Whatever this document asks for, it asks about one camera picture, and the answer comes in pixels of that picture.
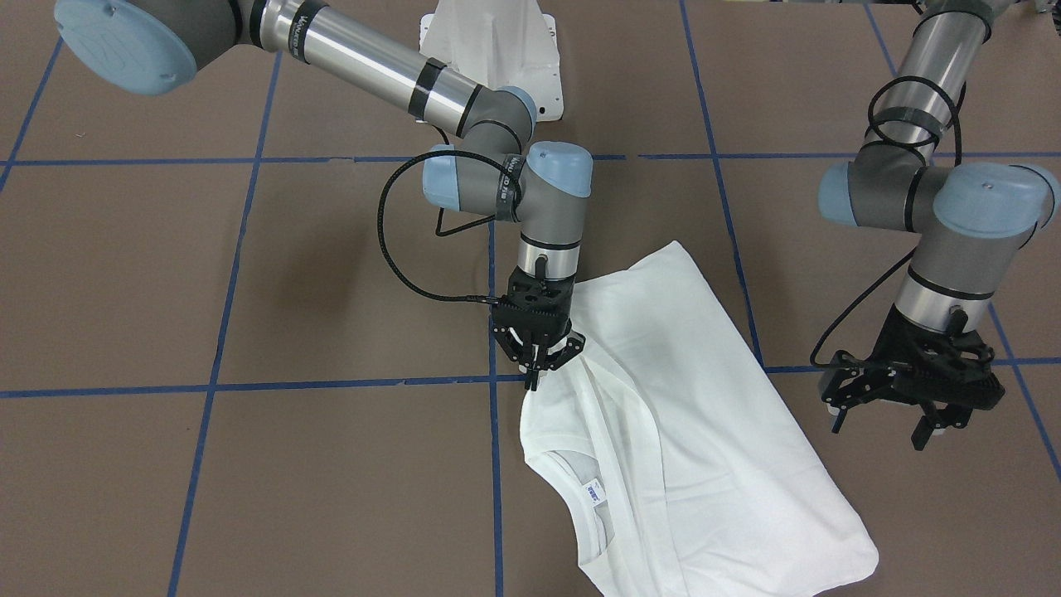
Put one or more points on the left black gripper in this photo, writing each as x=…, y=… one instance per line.
x=862, y=386

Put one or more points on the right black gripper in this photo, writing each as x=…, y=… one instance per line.
x=565, y=347

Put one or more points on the white long-sleeve printed shirt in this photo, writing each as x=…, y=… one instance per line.
x=683, y=470

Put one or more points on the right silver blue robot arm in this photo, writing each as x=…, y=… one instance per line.
x=492, y=167

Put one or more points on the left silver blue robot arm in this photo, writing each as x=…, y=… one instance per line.
x=971, y=220

